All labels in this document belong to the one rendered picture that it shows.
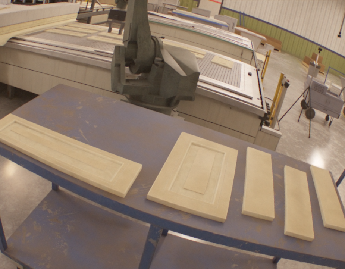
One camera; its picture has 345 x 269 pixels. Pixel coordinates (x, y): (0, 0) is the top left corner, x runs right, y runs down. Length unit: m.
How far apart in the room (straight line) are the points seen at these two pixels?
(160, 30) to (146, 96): 4.85
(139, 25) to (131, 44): 0.18
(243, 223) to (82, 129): 0.74
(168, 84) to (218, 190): 1.33
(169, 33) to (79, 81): 4.09
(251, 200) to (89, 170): 0.57
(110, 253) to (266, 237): 1.01
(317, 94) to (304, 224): 5.42
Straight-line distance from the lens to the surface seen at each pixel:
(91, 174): 1.04
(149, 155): 1.24
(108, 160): 1.14
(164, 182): 1.08
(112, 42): 3.70
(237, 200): 1.14
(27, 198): 2.52
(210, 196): 1.09
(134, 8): 2.47
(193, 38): 6.98
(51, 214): 1.96
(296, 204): 1.24
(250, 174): 1.29
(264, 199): 1.18
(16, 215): 2.37
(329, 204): 1.38
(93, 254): 1.76
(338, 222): 1.30
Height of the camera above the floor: 1.67
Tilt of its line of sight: 27 degrees down
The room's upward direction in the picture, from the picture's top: 15 degrees clockwise
